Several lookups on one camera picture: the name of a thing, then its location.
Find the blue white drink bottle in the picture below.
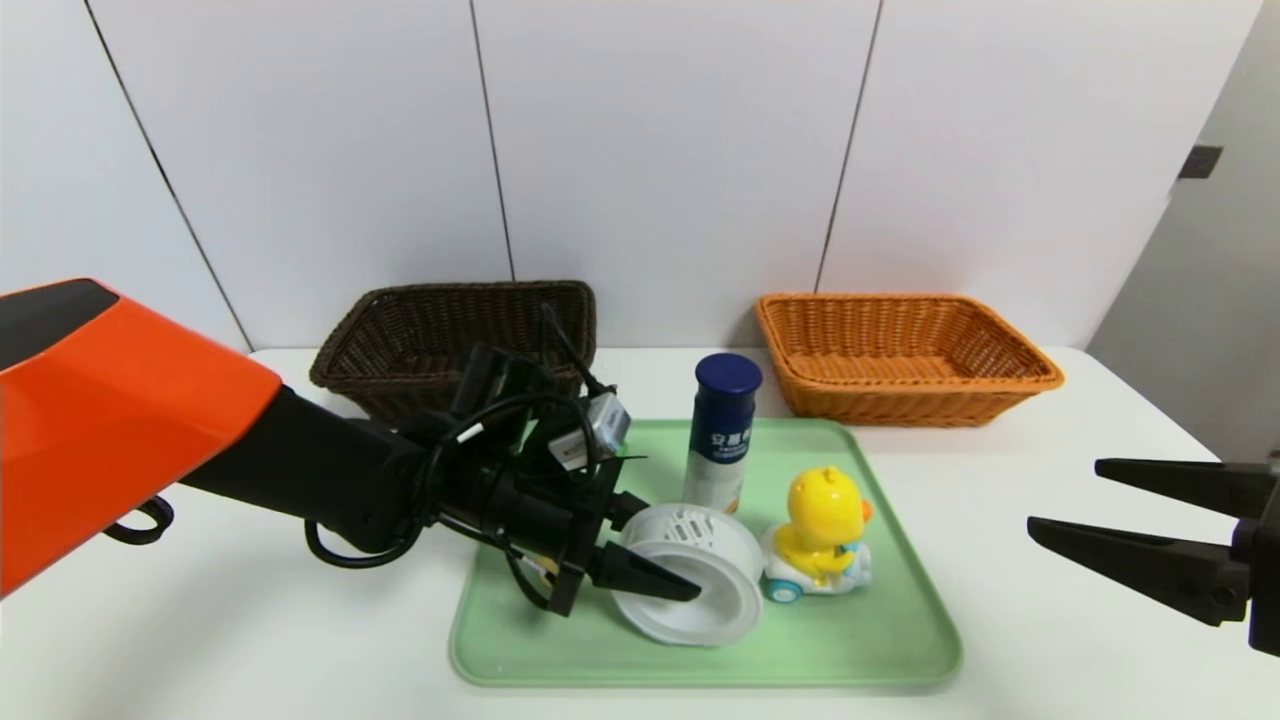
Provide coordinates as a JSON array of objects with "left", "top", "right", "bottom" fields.
[{"left": 683, "top": 352, "right": 764, "bottom": 516}]

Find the orange wicker basket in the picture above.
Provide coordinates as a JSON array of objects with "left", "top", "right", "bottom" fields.
[{"left": 755, "top": 292, "right": 1065, "bottom": 429}]

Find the white round plastic container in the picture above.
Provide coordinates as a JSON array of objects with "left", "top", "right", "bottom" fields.
[{"left": 612, "top": 504, "right": 766, "bottom": 648}]

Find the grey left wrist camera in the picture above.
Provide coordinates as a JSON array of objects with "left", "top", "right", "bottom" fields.
[{"left": 548, "top": 393, "right": 633, "bottom": 471}]

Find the yellow duck scooter toy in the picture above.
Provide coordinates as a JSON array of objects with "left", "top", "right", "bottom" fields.
[{"left": 760, "top": 465, "right": 875, "bottom": 605}]

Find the light green plastic tray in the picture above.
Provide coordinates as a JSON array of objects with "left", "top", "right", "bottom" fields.
[{"left": 448, "top": 417, "right": 964, "bottom": 689}]

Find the black cable loop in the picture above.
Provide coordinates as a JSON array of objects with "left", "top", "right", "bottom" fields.
[{"left": 103, "top": 496, "right": 177, "bottom": 547}]

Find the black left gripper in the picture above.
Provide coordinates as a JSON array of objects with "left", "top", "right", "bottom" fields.
[{"left": 484, "top": 454, "right": 703, "bottom": 618}]

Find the dark brown wicker basket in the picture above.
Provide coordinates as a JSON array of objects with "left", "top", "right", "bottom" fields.
[{"left": 309, "top": 280, "right": 599, "bottom": 426}]

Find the black camera cable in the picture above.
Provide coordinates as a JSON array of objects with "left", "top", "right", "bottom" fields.
[{"left": 305, "top": 303, "right": 613, "bottom": 611}]

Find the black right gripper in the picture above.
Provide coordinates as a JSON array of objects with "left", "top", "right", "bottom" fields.
[{"left": 1026, "top": 457, "right": 1280, "bottom": 658}]

